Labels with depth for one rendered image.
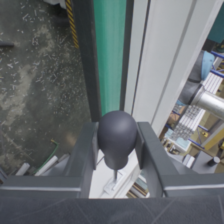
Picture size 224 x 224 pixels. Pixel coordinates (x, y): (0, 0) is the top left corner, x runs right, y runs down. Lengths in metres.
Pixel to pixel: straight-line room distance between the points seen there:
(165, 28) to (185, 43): 0.03
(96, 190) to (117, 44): 0.24
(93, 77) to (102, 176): 0.19
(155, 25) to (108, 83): 0.09
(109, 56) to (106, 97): 0.06
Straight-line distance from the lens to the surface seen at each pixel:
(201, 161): 0.46
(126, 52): 0.24
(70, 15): 0.90
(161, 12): 0.20
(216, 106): 0.84
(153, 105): 0.28
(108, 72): 0.19
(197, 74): 0.80
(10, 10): 1.08
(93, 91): 0.23
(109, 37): 0.17
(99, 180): 0.32
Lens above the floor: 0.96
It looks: 22 degrees down
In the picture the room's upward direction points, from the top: 123 degrees clockwise
